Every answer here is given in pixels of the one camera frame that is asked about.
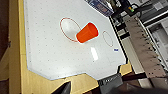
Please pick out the small orange cup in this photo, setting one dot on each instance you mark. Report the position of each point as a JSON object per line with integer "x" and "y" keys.
{"x": 87, "y": 33}

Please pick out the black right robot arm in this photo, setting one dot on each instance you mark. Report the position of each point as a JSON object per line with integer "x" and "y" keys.
{"x": 150, "y": 10}

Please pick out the yellow-legged air hockey table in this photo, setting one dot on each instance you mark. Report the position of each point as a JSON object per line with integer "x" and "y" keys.
{"x": 50, "y": 50}

